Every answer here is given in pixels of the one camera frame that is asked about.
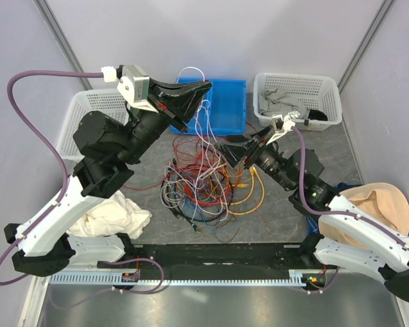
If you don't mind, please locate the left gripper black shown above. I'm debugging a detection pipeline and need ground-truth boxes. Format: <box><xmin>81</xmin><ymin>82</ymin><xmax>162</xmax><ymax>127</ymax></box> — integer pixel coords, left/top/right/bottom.
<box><xmin>118</xmin><ymin>78</ymin><xmax>214</xmax><ymax>166</ymax></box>

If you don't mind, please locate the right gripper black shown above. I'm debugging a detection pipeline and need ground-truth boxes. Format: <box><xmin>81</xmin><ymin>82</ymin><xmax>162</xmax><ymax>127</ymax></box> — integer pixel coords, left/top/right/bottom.
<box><xmin>214</xmin><ymin>124</ymin><xmax>297</xmax><ymax>191</ymax></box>

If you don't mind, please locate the white thin cable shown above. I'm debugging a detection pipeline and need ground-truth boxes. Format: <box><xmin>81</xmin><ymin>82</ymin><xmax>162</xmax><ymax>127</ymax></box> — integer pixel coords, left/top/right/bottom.
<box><xmin>175</xmin><ymin>66</ymin><xmax>226</xmax><ymax>205</ymax></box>

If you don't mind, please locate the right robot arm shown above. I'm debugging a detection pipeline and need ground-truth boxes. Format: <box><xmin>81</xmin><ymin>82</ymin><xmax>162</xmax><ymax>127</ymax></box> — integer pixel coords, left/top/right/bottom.
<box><xmin>213</xmin><ymin>110</ymin><xmax>409</xmax><ymax>302</ymax></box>

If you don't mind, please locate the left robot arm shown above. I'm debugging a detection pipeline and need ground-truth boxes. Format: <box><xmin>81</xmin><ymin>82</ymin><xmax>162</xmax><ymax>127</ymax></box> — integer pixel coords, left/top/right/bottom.
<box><xmin>5</xmin><ymin>76</ymin><xmax>212</xmax><ymax>277</ymax></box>

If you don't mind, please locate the blue divided plastic bin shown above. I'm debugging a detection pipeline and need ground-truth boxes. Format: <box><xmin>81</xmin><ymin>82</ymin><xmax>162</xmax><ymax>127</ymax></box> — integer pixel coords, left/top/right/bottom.
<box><xmin>170</xmin><ymin>78</ymin><xmax>247</xmax><ymax>137</ymax></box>

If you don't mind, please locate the empty white basket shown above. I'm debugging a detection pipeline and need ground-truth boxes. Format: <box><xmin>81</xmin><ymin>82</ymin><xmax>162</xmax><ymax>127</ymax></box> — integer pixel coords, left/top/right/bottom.
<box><xmin>56</xmin><ymin>89</ymin><xmax>129</xmax><ymax>162</ymax></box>

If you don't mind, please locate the grey adidas sweatshirt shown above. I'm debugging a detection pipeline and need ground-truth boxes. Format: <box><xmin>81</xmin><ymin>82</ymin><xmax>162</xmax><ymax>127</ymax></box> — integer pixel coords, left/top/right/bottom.
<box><xmin>258</xmin><ymin>88</ymin><xmax>309</xmax><ymax>119</ymax></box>

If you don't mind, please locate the black cloth in basket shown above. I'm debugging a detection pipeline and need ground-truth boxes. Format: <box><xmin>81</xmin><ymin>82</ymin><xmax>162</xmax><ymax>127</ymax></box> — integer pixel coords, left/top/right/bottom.
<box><xmin>307</xmin><ymin>110</ymin><xmax>328</xmax><ymax>121</ymax></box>

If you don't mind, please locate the white basket with clothes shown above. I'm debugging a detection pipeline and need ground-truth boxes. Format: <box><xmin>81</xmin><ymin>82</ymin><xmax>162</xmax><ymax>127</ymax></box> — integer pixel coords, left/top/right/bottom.
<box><xmin>253</xmin><ymin>72</ymin><xmax>342</xmax><ymax>131</ymax></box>

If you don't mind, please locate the blue cloth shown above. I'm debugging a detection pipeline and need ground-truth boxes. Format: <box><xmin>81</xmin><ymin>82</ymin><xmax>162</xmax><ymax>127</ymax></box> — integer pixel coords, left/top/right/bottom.
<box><xmin>305</xmin><ymin>183</ymin><xmax>361</xmax><ymax>234</ymax></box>

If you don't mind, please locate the white cloth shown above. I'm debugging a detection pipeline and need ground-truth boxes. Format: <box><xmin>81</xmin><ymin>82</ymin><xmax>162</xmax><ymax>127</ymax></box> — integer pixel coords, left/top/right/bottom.
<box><xmin>67</xmin><ymin>191</ymin><xmax>153</xmax><ymax>240</ymax></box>

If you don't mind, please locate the beige bucket hat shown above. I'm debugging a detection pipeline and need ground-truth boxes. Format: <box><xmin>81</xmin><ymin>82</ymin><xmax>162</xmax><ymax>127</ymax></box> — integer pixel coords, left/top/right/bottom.
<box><xmin>318</xmin><ymin>182</ymin><xmax>409</xmax><ymax>239</ymax></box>

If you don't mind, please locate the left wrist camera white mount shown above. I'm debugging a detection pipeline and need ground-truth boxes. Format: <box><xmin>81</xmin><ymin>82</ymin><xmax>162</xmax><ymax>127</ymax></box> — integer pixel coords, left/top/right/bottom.
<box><xmin>101</xmin><ymin>65</ymin><xmax>157</xmax><ymax>112</ymax></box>

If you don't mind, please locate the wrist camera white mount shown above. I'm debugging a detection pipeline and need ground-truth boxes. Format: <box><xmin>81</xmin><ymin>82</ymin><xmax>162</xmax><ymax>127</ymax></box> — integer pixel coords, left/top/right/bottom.
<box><xmin>101</xmin><ymin>65</ymin><xmax>157</xmax><ymax>112</ymax></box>
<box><xmin>267</xmin><ymin>111</ymin><xmax>300</xmax><ymax>145</ymax></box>

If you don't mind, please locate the yellow ethernet cable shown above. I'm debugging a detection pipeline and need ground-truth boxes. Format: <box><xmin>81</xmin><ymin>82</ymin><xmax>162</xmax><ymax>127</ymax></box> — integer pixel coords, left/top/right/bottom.
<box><xmin>219</xmin><ymin>165</ymin><xmax>266</xmax><ymax>216</ymax></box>

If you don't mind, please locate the tangled cable pile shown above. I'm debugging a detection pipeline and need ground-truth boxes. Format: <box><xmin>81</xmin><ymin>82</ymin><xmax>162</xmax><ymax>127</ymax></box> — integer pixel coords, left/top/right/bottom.
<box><xmin>160</xmin><ymin>134</ymin><xmax>266</xmax><ymax>243</ymax></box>

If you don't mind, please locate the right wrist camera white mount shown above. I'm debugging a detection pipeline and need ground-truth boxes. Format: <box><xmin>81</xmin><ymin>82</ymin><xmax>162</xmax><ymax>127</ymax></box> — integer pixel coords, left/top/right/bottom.
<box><xmin>267</xmin><ymin>111</ymin><xmax>300</xmax><ymax>145</ymax></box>

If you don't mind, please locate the red thin wire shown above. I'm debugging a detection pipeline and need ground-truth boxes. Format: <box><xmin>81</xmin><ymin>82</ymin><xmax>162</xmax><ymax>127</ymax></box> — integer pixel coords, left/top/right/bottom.
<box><xmin>122</xmin><ymin>180</ymin><xmax>164</xmax><ymax>190</ymax></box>

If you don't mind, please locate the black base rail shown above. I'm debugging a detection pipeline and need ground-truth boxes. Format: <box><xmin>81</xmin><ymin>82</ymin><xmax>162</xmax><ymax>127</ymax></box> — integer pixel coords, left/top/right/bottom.
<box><xmin>96</xmin><ymin>242</ymin><xmax>328</xmax><ymax>283</ymax></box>

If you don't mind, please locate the light blue cable duct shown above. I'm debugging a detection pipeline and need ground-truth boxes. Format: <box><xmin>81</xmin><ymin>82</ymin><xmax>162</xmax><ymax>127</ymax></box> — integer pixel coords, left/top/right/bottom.
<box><xmin>49</xmin><ymin>270</ymin><xmax>311</xmax><ymax>286</ymax></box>

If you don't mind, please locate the left grey aluminium post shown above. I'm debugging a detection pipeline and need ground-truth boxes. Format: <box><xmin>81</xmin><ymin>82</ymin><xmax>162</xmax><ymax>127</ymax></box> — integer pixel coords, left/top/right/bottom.
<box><xmin>33</xmin><ymin>0</ymin><xmax>84</xmax><ymax>73</ymax></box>

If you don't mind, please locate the grey aluminium corner post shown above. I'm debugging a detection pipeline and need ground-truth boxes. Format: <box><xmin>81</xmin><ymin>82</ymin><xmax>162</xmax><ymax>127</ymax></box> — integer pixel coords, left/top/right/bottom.
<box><xmin>337</xmin><ymin>0</ymin><xmax>395</xmax><ymax>93</ymax></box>

